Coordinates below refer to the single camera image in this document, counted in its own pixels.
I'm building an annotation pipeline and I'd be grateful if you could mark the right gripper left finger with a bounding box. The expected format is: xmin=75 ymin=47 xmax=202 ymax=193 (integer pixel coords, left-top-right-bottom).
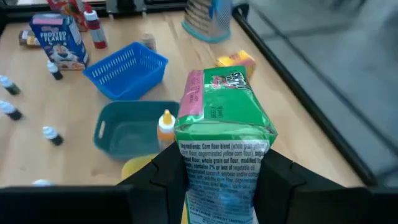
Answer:
xmin=0 ymin=142 xmax=187 ymax=224

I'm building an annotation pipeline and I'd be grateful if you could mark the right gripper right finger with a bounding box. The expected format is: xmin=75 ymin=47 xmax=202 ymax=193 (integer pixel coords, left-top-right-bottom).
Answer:
xmin=257 ymin=149 xmax=398 ymax=224

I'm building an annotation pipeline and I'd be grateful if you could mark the small brown dropper bottle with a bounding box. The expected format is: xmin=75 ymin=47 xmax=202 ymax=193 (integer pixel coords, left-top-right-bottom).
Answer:
xmin=32 ymin=179 xmax=55 ymax=187

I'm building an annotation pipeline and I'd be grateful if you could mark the orange-yellow squeeze bottle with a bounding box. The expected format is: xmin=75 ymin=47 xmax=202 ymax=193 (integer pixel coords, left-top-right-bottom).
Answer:
xmin=156 ymin=108 xmax=177 ymax=152

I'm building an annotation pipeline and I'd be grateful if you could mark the green Apple Jacks cereal box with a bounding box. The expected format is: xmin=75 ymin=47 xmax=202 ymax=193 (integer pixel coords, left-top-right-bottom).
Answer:
xmin=174 ymin=65 xmax=279 ymax=224

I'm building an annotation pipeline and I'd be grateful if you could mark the yellow Corn Pops cereal box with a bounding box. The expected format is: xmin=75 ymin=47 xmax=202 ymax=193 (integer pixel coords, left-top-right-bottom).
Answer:
xmin=216 ymin=49 xmax=257 ymax=78

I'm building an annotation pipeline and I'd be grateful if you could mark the small blue dropper bottle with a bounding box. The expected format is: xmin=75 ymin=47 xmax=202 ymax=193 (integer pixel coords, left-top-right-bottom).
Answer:
xmin=42 ymin=125 xmax=65 ymax=146

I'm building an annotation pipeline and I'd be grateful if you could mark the small dark dropper bottle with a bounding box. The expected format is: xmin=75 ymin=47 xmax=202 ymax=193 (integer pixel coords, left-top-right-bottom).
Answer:
xmin=46 ymin=60 xmax=64 ymax=81
xmin=0 ymin=74 xmax=22 ymax=96
xmin=0 ymin=99 xmax=24 ymax=121

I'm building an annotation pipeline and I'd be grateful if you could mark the blue slotted plastic basket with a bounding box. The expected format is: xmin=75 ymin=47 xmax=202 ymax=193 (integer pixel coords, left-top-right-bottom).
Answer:
xmin=82 ymin=41 xmax=169 ymax=101

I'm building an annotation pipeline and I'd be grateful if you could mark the blue Frosted Flakes cereal box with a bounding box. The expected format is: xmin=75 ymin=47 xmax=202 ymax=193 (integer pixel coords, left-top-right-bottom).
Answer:
xmin=29 ymin=12 xmax=90 ymax=71

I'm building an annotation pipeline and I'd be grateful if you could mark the red squeeze bottle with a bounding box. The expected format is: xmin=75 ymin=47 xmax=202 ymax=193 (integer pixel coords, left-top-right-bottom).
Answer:
xmin=83 ymin=4 xmax=108 ymax=50

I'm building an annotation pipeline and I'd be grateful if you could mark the brown foil packet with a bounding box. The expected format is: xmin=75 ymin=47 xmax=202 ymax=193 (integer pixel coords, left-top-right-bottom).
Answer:
xmin=17 ymin=29 xmax=41 ymax=48

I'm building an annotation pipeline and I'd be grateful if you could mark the teal-rimmed metal box grater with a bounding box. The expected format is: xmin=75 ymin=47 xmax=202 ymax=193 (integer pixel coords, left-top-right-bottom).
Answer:
xmin=181 ymin=0 xmax=234 ymax=44

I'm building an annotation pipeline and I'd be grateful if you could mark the black aluminium table frame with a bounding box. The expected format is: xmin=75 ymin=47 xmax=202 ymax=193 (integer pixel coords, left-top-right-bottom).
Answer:
xmin=0 ymin=0 xmax=398 ymax=189

